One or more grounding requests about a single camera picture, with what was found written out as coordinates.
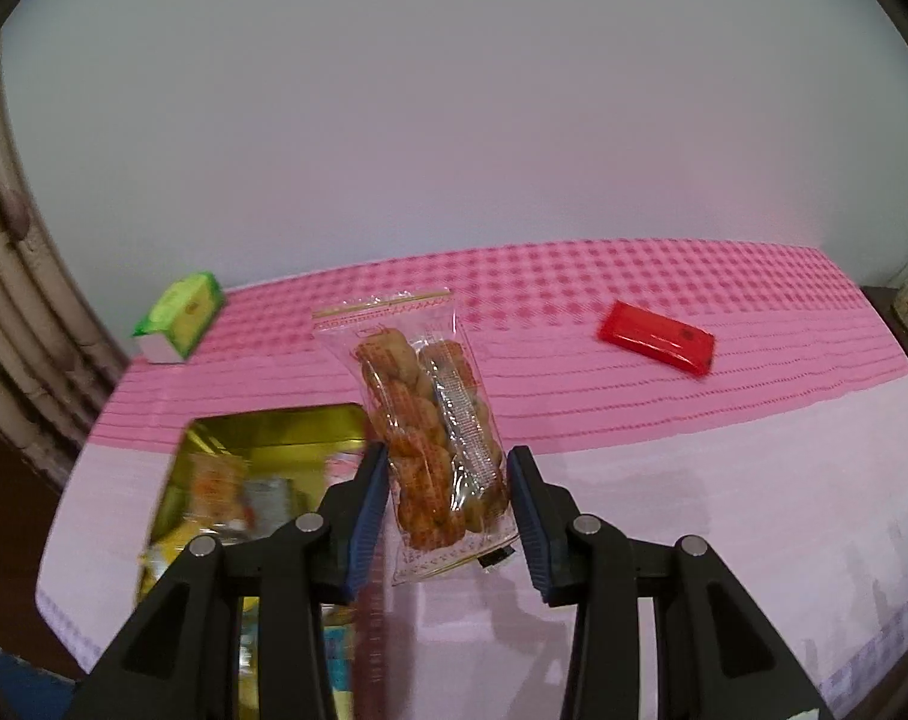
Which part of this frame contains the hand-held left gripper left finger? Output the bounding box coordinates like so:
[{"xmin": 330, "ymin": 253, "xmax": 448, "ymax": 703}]
[{"xmin": 68, "ymin": 441, "xmax": 391, "ymax": 720}]

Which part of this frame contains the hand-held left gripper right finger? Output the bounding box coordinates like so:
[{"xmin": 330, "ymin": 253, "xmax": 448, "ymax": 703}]
[{"xmin": 506, "ymin": 445, "xmax": 834, "ymax": 720}]

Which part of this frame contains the clear fried twist snack packet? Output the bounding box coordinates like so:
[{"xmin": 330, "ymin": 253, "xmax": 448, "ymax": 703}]
[{"xmin": 311, "ymin": 287, "xmax": 519, "ymax": 586}]

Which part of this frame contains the gold metal tin box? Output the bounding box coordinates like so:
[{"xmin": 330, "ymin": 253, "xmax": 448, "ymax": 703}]
[{"xmin": 135, "ymin": 403, "xmax": 417, "ymax": 720}]

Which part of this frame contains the light blue snack packet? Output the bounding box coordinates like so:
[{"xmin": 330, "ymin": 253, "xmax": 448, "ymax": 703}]
[{"xmin": 323, "ymin": 619, "xmax": 355, "ymax": 691}]

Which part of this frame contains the small clear fried snack packet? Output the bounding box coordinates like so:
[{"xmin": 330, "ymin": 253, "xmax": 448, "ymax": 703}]
[{"xmin": 188, "ymin": 454, "xmax": 249, "ymax": 526}]

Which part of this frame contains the pink checked tablecloth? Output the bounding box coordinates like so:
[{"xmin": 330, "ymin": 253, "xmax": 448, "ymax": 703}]
[{"xmin": 34, "ymin": 240, "xmax": 908, "ymax": 720}]

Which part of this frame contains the red snack packet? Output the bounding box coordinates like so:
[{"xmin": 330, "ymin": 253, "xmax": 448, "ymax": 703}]
[{"xmin": 598, "ymin": 300, "xmax": 717, "ymax": 376}]

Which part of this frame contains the green tissue box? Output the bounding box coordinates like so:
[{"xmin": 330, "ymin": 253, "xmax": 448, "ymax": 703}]
[{"xmin": 130, "ymin": 270, "xmax": 226, "ymax": 365}]

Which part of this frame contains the blue foam mat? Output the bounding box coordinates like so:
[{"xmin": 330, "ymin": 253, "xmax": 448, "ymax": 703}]
[{"xmin": 0, "ymin": 630, "xmax": 80, "ymax": 691}]

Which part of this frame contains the beige patterned curtain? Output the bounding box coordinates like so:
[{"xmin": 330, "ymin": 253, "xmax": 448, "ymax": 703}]
[{"xmin": 0, "ymin": 52, "xmax": 129, "ymax": 496}]

